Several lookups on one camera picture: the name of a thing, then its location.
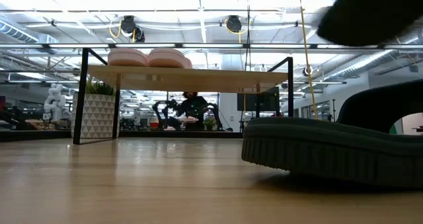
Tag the pink rubber slide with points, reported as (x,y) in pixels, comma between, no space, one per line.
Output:
(127,57)
(167,57)

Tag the black rubber slide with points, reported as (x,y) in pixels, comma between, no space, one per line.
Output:
(330,151)
(370,16)

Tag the small potted plant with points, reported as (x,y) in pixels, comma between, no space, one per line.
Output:
(209,122)

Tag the person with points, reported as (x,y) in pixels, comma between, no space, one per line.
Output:
(193,106)

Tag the green plant in patterned pot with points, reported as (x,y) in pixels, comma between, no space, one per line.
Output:
(97,115)

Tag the white robot figure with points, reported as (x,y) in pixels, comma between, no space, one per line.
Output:
(54,101)

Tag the wooden shelf black metal frame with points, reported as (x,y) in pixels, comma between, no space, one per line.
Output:
(185,80)

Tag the black wall screen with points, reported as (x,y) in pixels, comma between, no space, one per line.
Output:
(251,102)

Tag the horizontal overhead rail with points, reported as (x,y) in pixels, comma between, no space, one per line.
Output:
(211,45)

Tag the black aluminium table frame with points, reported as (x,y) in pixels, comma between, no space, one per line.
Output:
(33,135)

